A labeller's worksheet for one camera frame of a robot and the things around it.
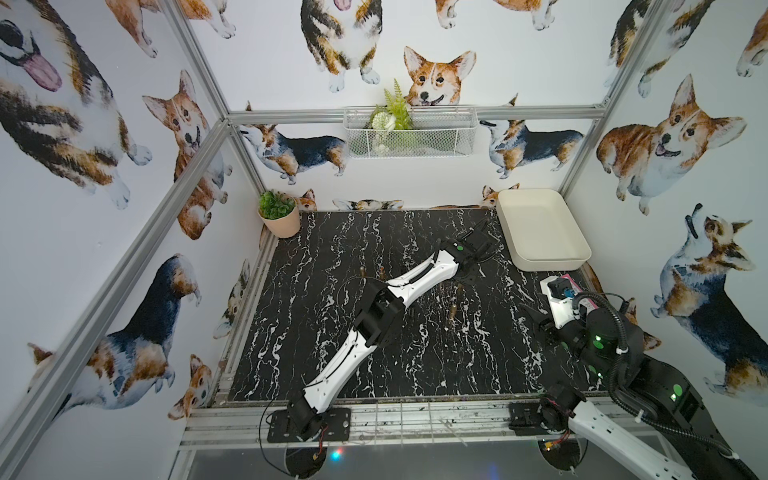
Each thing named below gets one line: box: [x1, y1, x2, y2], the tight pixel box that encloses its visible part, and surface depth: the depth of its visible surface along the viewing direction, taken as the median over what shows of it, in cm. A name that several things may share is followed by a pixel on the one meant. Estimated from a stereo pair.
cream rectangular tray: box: [496, 188, 592, 271], surface depth 112 cm
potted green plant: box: [257, 189, 301, 238], surface depth 106 cm
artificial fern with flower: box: [370, 78, 414, 154], surface depth 85 cm
